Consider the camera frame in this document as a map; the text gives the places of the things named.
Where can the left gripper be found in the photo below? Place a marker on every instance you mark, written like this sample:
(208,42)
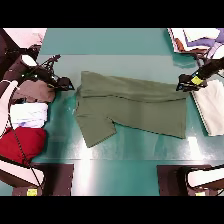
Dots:
(64,83)

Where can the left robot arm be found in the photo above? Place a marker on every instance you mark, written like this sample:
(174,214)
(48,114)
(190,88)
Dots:
(9,96)

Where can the white garment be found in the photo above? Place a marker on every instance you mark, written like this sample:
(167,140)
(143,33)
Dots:
(200,33)
(30,115)
(211,106)

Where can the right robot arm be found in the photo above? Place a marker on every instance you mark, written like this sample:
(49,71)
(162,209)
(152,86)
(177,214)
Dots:
(206,176)

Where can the red garment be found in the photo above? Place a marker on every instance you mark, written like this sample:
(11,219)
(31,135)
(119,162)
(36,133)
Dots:
(23,141)

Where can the brown garment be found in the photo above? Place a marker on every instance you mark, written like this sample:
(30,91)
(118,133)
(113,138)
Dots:
(36,90)

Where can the green T-shirt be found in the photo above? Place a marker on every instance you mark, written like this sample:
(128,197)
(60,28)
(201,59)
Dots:
(133,106)

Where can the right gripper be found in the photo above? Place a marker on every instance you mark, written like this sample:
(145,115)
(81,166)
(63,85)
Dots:
(188,83)

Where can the purple garment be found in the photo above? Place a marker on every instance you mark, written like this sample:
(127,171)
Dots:
(210,43)

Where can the red-brown garment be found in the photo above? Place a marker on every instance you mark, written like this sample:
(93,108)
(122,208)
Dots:
(186,48)

